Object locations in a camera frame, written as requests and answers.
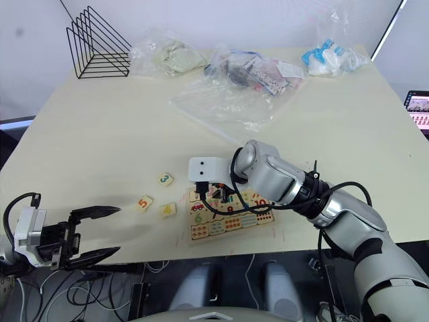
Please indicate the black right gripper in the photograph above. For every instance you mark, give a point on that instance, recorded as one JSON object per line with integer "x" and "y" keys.
{"x": 223, "y": 186}

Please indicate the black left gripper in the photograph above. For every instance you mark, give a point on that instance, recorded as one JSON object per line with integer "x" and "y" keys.
{"x": 57, "y": 239}

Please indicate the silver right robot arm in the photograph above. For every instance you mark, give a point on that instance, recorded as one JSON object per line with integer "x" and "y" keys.
{"x": 278, "y": 177}

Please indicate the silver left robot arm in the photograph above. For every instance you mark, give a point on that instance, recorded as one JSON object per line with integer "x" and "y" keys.
{"x": 6, "y": 260}

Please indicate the wooden number puzzle board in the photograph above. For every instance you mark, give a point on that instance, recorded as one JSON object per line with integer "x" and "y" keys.
{"x": 231, "y": 224}

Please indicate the wooden tile yellow number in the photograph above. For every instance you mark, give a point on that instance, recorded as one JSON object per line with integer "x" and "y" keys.
{"x": 168, "y": 210}

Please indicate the wooden tile orange number five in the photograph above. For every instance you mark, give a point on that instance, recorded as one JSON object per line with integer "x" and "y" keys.
{"x": 145, "y": 203}

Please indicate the wooden tile green number three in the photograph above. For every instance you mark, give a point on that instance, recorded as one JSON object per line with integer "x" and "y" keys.
{"x": 165, "y": 179}

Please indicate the empty clear plastic bag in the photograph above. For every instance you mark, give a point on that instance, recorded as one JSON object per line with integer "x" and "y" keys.
{"x": 228, "y": 107}

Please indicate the grey rounded robot leg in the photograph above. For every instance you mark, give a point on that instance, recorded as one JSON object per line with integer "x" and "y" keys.
{"x": 281, "y": 292}
{"x": 196, "y": 288}

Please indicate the grey robot torso edge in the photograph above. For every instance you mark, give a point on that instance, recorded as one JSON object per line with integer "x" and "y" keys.
{"x": 214, "y": 315}

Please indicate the plastic bag with printed cards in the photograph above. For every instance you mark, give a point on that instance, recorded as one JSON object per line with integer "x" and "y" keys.
{"x": 258, "y": 72}

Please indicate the dark side table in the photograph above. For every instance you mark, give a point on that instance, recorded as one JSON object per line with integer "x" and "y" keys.
{"x": 13, "y": 134}

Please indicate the plastic bag with pale cloth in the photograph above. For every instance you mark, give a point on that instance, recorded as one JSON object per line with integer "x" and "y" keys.
{"x": 176, "y": 55}

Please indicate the grey sneaker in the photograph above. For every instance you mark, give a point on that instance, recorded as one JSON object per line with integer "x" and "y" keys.
{"x": 332, "y": 313}

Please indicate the plastic bag blue white packets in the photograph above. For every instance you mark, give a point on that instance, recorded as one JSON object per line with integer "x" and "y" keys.
{"x": 328, "y": 57}

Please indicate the screen with pink pictures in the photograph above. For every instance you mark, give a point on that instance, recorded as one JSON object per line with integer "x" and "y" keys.
{"x": 419, "y": 109}

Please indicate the black slanted screen edge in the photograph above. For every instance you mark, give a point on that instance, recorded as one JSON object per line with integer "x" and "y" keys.
{"x": 388, "y": 30}

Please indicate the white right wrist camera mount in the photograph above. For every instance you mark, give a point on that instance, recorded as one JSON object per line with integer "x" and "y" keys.
{"x": 207, "y": 167}

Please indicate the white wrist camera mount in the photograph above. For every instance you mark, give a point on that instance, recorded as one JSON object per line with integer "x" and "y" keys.
{"x": 207, "y": 167}
{"x": 28, "y": 228}

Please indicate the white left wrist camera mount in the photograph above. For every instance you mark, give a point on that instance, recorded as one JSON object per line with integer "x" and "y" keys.
{"x": 28, "y": 228}

